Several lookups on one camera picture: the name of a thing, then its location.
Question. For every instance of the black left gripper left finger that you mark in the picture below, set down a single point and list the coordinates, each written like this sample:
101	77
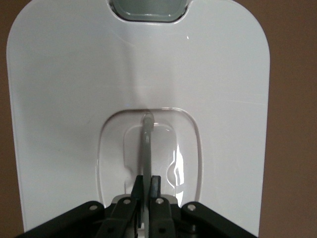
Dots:
123	213

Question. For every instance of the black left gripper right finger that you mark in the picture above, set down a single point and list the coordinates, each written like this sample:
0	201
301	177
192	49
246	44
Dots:
161	218

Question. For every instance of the white box lid grey latches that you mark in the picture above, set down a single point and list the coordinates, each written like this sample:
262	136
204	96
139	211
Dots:
74	99

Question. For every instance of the brown table cover mat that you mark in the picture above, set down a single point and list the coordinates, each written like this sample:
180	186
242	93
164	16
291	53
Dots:
292	124

